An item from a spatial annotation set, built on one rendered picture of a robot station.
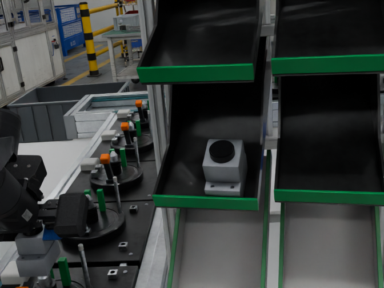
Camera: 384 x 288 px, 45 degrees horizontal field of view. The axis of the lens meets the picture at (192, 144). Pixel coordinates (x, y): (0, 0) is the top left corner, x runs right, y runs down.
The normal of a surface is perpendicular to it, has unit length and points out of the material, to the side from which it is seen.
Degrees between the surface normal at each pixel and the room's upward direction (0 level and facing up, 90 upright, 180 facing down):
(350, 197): 115
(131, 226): 0
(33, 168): 20
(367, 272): 45
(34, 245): 91
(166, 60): 25
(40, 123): 90
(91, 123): 90
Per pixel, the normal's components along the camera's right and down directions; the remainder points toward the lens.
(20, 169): -0.05, -0.76
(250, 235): -0.22, -0.40
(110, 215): -0.08, -0.93
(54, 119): -0.06, 0.36
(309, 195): -0.18, 0.72
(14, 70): 0.98, -0.01
